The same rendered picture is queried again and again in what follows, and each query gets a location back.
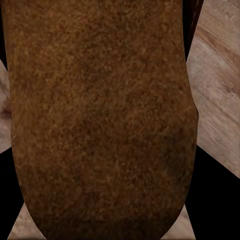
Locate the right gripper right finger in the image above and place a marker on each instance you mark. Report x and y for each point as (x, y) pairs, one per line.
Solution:
(213, 200)

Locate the sandal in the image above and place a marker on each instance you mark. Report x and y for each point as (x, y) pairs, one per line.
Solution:
(103, 122)

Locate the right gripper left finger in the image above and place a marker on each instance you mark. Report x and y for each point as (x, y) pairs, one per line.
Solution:
(11, 198)

